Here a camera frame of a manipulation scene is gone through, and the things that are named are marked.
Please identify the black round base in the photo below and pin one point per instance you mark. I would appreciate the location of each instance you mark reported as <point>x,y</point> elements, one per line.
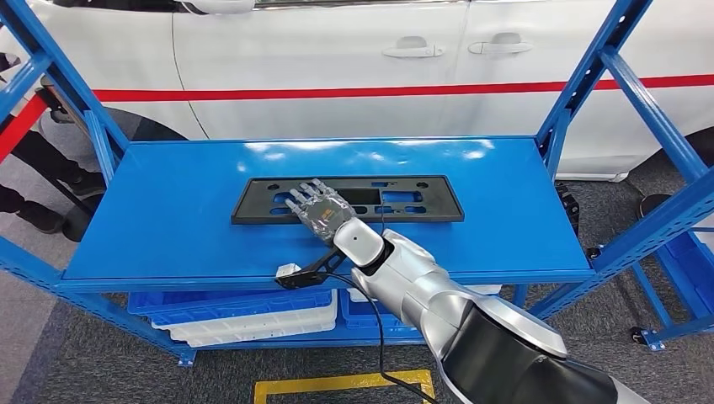
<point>654,205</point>

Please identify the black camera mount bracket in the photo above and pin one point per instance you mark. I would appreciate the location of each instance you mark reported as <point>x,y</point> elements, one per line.
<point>301,280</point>

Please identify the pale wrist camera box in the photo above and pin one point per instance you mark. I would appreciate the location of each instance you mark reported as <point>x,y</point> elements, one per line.
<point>288,270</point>

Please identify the yellow floor tape square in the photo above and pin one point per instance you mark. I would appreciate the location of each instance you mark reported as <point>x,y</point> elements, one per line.
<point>334,382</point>

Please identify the white plastic crate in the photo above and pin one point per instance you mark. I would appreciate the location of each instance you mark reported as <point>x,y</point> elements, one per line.
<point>251,329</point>
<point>485,289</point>

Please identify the blue metal shelf rack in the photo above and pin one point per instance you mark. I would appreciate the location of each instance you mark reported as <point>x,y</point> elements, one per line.
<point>167,234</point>

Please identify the white car with red stripe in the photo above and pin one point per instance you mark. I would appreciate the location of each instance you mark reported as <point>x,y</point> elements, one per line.
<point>334,56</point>

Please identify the black plastic plate part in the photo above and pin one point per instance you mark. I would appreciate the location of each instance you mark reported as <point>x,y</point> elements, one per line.
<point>435,214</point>

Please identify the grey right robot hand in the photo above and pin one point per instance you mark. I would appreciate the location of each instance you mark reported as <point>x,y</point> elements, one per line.
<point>321,214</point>

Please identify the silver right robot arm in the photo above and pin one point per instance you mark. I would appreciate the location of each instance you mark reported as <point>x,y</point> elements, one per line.
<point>424,279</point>

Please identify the blue plastic crate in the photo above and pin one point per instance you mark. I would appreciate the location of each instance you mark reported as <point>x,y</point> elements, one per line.
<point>691,273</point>
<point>362,320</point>
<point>223,304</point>

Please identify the person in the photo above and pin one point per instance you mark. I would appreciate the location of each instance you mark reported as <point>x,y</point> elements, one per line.
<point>44,159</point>
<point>39,217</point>

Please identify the red barrier belt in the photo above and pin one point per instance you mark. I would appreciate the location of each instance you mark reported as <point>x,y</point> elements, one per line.
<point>19,127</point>

